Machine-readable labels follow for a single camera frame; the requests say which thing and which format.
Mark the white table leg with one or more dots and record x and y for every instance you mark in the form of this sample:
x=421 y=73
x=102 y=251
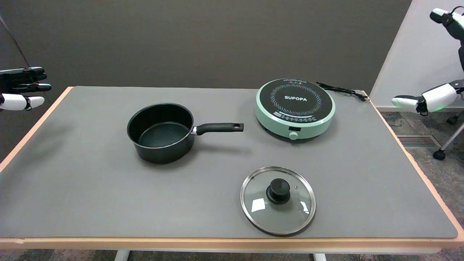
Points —
x=319 y=257
x=121 y=255

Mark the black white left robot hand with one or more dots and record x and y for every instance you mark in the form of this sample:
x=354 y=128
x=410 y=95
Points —
x=14 y=102

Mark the green round induction cooker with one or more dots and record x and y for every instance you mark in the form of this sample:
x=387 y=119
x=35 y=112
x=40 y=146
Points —
x=295 y=98

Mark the floor vent grille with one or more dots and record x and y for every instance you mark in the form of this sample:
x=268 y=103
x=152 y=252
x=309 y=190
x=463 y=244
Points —
x=417 y=141

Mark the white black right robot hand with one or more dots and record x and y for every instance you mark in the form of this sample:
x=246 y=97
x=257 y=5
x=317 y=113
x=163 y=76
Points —
x=438 y=97

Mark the grey table mat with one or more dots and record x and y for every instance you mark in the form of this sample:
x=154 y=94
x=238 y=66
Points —
x=90 y=188

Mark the glass lid with black knob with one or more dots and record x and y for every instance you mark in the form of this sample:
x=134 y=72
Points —
x=261 y=217

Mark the chair base with casters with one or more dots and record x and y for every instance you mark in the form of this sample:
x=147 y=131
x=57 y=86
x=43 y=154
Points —
x=439 y=154

